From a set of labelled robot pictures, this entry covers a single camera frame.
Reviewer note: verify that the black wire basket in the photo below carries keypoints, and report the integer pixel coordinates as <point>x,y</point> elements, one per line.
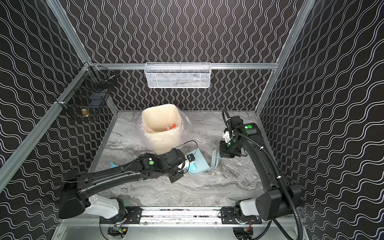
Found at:
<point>91,92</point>

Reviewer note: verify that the brass object in basket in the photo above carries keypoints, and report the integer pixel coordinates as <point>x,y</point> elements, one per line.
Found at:
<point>85,113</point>

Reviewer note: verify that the teal hand brush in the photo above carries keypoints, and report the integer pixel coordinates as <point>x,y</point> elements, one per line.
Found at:
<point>216,157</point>

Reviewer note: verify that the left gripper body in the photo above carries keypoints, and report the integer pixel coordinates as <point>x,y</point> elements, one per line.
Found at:
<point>184,163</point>

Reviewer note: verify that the blue paper scrap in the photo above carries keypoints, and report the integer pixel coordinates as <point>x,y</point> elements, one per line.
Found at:
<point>192,167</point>
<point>113,165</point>

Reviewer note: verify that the teal dustpan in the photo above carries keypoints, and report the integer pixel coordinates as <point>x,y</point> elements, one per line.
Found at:
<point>200,163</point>

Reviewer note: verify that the blue paper scrap near left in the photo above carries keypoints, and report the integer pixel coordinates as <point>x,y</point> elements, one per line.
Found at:
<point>192,167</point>

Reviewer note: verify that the red paper scrap near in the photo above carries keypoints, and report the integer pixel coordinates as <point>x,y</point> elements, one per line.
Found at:
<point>173,126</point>

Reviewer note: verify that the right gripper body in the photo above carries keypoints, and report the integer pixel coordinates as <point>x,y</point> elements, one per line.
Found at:
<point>225,149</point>

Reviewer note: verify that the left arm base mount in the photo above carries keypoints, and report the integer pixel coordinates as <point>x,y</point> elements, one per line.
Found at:
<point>131,215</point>

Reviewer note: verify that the clear plastic bin liner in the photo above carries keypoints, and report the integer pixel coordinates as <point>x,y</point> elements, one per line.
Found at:
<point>187,128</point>

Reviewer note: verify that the cream plastic waste bin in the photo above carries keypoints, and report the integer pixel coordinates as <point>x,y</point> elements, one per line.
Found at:
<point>155,121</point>

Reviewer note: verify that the white wire basket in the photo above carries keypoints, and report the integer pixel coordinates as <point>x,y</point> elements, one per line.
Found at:
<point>178,75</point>

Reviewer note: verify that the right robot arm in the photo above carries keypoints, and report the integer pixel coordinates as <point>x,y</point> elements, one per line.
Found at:
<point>280,198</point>

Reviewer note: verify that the aluminium front rail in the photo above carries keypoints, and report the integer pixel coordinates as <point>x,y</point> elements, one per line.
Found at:
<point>170,217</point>

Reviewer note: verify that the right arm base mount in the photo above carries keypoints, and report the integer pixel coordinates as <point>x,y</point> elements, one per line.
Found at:
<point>234,216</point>

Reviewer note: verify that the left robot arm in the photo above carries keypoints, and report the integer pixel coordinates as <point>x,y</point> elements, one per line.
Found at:
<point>77,189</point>

